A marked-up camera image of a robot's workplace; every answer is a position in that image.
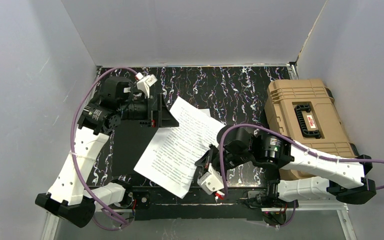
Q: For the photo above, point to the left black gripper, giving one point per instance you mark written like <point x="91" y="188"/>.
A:
<point x="155" y="110"/>

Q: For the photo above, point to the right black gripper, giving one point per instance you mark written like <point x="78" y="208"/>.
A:
<point x="210" y="158"/>

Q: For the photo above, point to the beige file folder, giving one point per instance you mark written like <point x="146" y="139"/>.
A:
<point x="129" y="143"/>

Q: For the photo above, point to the printed white paper sheet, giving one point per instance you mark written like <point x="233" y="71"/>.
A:
<point x="206" y="111"/>

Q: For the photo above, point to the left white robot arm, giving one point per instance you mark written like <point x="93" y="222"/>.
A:
<point x="69" y="197"/>

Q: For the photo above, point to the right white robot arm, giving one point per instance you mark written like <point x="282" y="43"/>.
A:
<point x="277" y="153"/>

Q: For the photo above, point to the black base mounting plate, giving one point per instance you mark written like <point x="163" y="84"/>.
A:
<point x="198" y="202"/>

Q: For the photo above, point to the tan plastic tool case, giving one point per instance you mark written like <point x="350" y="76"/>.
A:
<point x="304" y="110"/>

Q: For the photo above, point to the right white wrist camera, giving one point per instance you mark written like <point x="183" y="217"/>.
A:
<point x="211" y="182"/>

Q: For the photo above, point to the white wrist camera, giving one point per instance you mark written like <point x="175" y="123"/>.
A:
<point x="145" y="82"/>
<point x="211" y="182"/>

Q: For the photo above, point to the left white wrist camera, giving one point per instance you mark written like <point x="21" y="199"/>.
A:
<point x="145" y="82"/>

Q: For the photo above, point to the aluminium frame rail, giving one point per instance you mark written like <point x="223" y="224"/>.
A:
<point x="312" y="220"/>

